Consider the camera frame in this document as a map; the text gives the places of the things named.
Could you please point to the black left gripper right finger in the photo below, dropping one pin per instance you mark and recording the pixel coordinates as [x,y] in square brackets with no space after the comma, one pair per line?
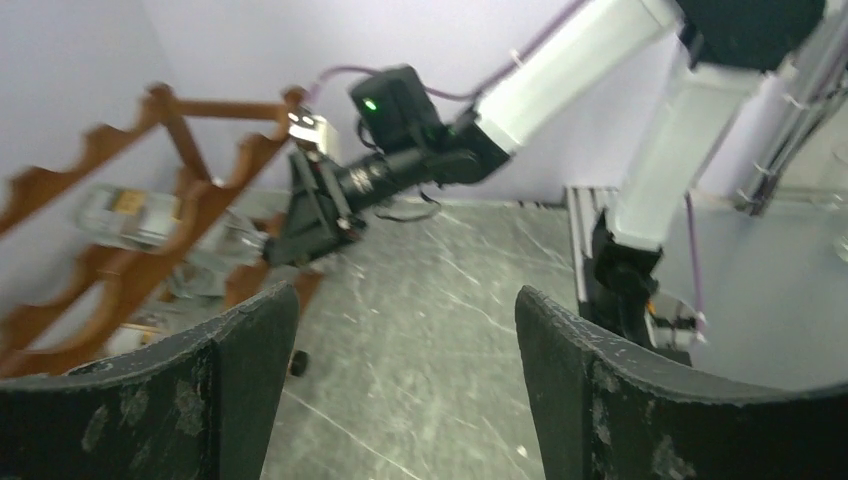
[606,408]

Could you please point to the clear bottle gold label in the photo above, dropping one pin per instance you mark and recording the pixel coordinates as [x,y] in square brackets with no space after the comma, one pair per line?
[132,219]

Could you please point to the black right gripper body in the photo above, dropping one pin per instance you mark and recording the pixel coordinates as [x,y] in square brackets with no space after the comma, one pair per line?
[344,192]

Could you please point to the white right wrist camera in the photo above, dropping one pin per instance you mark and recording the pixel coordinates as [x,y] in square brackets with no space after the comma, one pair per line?
[314,132]

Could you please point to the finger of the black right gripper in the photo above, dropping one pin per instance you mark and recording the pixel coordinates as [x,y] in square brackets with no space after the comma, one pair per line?
[287,248]

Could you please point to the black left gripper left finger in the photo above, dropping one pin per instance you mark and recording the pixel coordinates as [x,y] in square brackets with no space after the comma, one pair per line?
[199,404]

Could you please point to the brown wooden wine rack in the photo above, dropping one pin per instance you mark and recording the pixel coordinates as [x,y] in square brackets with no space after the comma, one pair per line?
[109,284]

